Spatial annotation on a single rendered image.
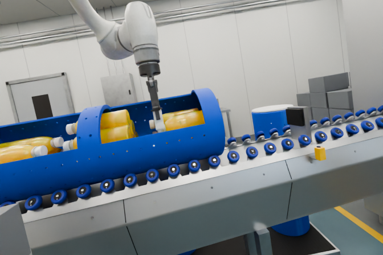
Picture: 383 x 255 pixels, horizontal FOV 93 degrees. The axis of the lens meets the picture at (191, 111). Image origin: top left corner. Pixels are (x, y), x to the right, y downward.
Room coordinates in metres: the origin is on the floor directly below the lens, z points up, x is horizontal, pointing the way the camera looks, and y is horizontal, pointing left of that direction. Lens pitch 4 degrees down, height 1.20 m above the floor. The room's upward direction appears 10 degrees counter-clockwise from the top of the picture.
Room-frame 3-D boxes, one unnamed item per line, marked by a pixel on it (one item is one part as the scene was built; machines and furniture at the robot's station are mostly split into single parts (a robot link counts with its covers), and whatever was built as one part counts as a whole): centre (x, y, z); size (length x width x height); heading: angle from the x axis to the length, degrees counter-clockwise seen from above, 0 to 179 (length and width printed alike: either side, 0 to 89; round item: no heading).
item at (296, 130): (0.81, -0.47, 1.00); 0.10 x 0.04 x 0.15; 8
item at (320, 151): (0.67, -0.44, 0.92); 0.08 x 0.03 x 0.05; 8
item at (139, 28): (0.67, 0.13, 1.48); 0.13 x 0.11 x 0.16; 51
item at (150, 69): (0.66, 0.12, 1.30); 0.08 x 0.07 x 0.09; 8
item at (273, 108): (1.30, -0.58, 1.03); 0.28 x 0.28 x 0.01
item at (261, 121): (1.30, -0.58, 0.59); 0.28 x 0.28 x 0.88
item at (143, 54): (0.66, 0.12, 1.37); 0.09 x 0.09 x 0.06
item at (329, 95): (3.11, -2.58, 0.59); 1.20 x 0.80 x 1.19; 2
